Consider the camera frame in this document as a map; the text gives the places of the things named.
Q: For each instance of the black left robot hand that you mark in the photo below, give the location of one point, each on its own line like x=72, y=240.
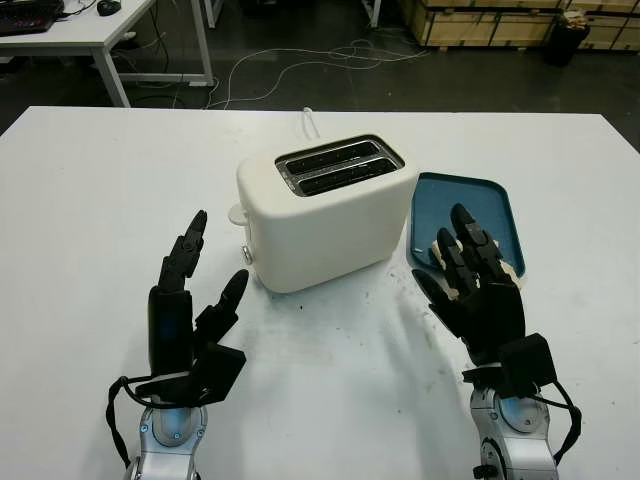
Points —
x=170, y=330

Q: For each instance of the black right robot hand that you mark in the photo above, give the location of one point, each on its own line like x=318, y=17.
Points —
x=492, y=315

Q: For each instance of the pale slice of bread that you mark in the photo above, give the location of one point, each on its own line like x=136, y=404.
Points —
x=436, y=252

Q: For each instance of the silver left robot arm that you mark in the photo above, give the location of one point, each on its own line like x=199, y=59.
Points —
x=170, y=450

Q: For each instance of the silver toaster dial knob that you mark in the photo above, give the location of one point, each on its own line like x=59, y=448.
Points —
x=247, y=255

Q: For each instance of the blue plastic tray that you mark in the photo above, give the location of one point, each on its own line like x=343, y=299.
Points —
x=450, y=200

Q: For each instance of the white toaster lever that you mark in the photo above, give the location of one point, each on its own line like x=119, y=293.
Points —
x=235, y=215

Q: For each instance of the white two-slot toaster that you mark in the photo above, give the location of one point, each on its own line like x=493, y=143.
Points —
x=325, y=235

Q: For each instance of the black waste bin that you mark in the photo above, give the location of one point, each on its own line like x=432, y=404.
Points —
x=565, y=45

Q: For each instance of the wooden crate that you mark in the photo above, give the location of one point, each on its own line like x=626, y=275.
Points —
x=475, y=25

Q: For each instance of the white office desk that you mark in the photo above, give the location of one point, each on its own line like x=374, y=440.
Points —
x=75, y=30

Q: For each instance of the white table leg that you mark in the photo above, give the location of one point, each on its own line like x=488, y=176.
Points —
x=212, y=12
x=372, y=12

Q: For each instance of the black computer mouse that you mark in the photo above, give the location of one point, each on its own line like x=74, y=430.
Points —
x=107, y=6

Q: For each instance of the black keyboard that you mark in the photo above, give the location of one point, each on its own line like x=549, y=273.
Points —
x=25, y=17

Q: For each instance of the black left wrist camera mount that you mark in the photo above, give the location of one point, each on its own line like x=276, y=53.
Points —
x=220, y=370

